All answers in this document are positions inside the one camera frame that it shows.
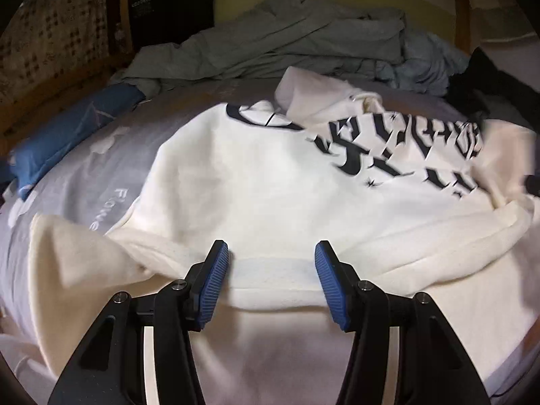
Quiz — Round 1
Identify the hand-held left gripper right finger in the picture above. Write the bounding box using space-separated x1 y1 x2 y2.
314 240 492 405

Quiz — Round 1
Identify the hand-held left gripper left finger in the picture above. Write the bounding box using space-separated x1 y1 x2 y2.
47 240 231 405

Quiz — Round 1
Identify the grey drawstring jacket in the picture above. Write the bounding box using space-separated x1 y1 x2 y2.
477 95 536 129

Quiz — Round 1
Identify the cream printed hoodie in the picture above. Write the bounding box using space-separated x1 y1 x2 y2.
31 66 540 405

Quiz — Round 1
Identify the black garment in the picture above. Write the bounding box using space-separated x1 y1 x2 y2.
445 46 540 127

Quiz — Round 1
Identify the grey printed bed sheet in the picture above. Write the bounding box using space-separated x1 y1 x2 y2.
0 80 540 405

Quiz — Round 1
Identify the white mosquito net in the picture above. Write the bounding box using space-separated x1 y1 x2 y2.
460 0 540 43

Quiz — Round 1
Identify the blue pillow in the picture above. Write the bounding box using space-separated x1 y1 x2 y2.
8 84 146 199

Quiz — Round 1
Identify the grey-green crumpled duvet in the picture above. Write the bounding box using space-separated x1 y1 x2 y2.
107 0 471 98

